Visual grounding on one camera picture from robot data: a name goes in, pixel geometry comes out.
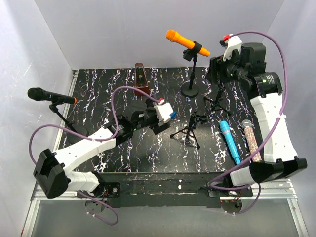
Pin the black round base mic stand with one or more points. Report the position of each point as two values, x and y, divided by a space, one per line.
189 89

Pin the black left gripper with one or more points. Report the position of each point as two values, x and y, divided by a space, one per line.
158 129

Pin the brown metronome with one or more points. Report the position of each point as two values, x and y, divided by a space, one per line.
140 80

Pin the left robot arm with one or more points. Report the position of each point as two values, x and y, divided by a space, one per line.
54 171

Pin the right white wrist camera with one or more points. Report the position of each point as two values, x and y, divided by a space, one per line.
230 43

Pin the black microphone orange tip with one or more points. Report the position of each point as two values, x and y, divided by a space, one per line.
38 94

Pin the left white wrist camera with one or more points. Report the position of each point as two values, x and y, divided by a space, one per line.
164 111

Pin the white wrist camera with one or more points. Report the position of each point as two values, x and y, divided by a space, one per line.
164 111
230 43

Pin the black shock mount tripod stand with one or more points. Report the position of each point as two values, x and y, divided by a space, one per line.
215 104

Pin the black tripod stand blue mic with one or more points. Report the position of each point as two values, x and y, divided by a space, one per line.
189 129

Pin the blue microphone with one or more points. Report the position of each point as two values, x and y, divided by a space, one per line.
225 129

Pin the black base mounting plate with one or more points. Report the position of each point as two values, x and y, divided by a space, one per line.
158 189

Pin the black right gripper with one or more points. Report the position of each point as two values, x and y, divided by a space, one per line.
217 63

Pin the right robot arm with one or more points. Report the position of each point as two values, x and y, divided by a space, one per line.
276 158

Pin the blue white toy block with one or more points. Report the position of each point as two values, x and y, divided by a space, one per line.
173 115

